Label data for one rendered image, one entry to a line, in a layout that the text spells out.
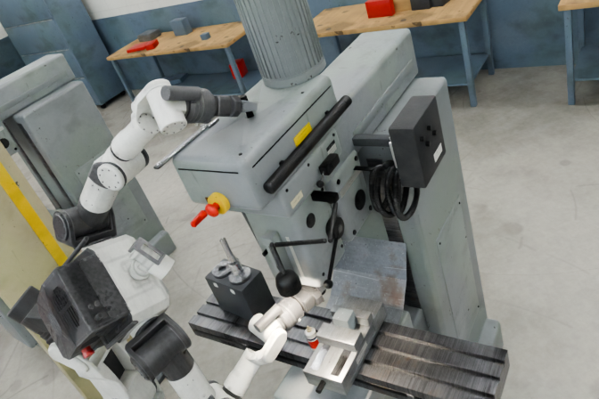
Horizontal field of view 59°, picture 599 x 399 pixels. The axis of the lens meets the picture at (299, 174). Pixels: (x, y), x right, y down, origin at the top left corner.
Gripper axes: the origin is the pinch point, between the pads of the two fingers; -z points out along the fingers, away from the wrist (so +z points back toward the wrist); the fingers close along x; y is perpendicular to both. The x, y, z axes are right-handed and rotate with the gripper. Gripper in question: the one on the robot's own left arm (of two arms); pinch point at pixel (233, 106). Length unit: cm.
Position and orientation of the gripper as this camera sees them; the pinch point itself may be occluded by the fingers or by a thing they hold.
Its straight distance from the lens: 146.3
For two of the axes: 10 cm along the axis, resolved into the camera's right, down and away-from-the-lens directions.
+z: -6.2, 0.9, -7.8
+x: 7.9, 0.9, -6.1
